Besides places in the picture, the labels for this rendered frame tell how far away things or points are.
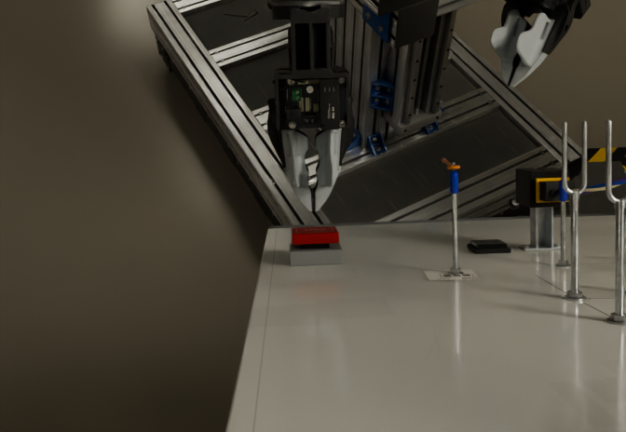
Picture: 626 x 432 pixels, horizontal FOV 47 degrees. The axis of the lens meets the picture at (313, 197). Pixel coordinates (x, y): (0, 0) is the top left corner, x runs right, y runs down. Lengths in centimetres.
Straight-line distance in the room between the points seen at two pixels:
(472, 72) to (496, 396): 201
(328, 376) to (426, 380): 6
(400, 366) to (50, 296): 176
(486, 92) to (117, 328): 128
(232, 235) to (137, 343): 42
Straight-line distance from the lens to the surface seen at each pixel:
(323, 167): 75
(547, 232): 86
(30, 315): 213
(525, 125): 221
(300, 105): 70
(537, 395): 41
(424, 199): 195
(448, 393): 40
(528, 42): 92
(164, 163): 237
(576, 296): 61
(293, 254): 76
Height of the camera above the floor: 172
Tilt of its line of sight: 51 degrees down
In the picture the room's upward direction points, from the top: straight up
